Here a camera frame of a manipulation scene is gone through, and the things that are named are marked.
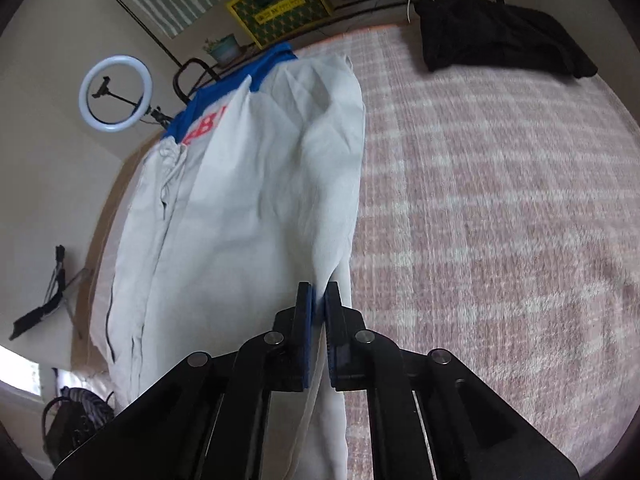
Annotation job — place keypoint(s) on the black metal rack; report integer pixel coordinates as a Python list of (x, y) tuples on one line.
[(176, 82)]

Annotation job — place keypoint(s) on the black folding stand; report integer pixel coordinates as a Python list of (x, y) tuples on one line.
[(30, 321)]

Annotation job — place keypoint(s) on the blue and white jacket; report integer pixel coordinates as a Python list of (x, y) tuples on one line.
[(240, 185)]

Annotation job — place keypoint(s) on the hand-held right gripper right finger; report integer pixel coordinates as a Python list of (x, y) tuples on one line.
[(342, 360)]

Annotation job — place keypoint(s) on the black garment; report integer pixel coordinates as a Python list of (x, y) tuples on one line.
[(490, 35)]

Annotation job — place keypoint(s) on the pink plaid blanket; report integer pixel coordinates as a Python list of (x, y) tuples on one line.
[(475, 210)]

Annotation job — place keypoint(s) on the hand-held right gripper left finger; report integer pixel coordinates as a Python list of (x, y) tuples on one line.
[(300, 355)]

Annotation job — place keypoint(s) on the green and yellow patterned bag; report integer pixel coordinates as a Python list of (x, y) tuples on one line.
[(280, 10)]

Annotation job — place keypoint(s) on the black tripod stand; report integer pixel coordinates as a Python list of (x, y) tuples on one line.
[(159, 115)]

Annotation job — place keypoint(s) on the potted plant in teal pot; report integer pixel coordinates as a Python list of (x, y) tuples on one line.
[(225, 50)]

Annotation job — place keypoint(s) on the black phone holder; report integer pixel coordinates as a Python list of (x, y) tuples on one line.
[(102, 86)]

